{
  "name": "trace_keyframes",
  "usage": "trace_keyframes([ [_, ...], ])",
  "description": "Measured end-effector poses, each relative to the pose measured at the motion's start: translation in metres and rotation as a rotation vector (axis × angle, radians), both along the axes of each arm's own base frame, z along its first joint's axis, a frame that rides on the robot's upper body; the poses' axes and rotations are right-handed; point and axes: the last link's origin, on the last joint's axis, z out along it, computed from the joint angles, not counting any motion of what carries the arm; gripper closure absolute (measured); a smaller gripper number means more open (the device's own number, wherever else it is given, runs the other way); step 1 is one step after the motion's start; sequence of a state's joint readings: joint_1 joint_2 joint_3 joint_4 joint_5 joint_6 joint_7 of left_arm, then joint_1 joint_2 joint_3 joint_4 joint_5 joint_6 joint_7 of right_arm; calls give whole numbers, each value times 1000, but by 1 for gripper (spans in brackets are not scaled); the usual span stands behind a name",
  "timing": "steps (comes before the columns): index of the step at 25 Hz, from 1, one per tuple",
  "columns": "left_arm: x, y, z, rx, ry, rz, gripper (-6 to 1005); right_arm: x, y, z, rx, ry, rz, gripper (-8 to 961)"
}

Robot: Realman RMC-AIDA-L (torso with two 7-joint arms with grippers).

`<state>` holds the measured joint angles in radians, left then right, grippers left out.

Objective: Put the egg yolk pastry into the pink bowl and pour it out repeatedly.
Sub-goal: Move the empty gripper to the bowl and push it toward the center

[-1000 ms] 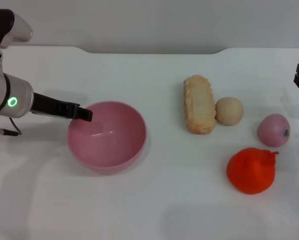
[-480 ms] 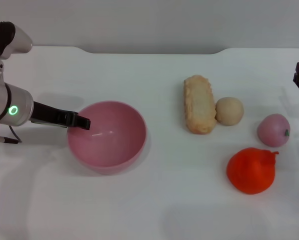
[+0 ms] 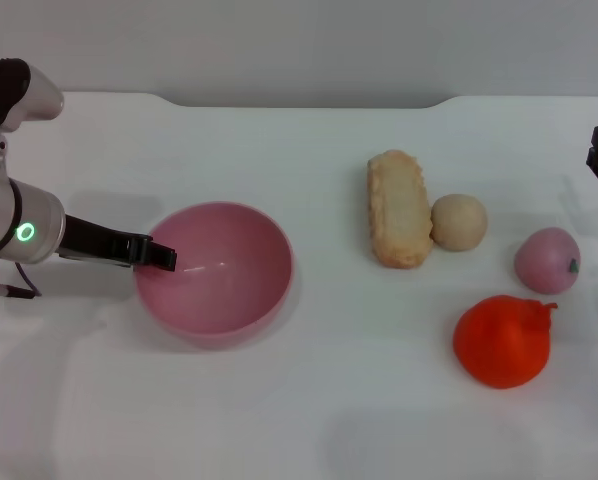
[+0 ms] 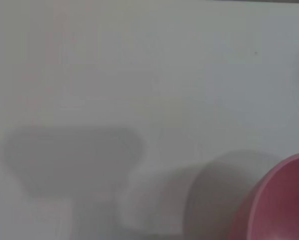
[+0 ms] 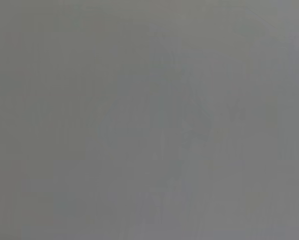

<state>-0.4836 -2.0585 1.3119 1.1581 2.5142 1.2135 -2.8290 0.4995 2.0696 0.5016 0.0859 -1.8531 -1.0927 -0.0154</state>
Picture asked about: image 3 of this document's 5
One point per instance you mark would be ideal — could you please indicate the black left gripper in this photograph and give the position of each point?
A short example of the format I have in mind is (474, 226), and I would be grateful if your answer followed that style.
(99, 245)

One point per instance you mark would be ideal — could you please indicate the pink plastic bowl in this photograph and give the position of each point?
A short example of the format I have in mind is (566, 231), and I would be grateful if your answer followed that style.
(229, 290)

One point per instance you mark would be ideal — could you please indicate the round beige egg yolk pastry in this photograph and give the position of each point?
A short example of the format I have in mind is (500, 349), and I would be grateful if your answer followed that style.
(459, 222)

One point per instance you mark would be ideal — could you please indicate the pink peach bun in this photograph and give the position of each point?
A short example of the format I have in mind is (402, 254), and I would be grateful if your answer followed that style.
(546, 260)

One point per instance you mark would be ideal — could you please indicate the orange-red persimmon bun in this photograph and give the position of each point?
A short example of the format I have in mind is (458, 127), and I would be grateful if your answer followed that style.
(499, 350)

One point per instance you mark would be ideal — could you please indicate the long golden toast bread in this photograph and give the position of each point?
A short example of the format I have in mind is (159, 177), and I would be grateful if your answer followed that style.
(399, 215)

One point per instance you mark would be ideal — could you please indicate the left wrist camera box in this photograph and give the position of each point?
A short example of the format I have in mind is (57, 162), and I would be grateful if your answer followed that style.
(9, 95)

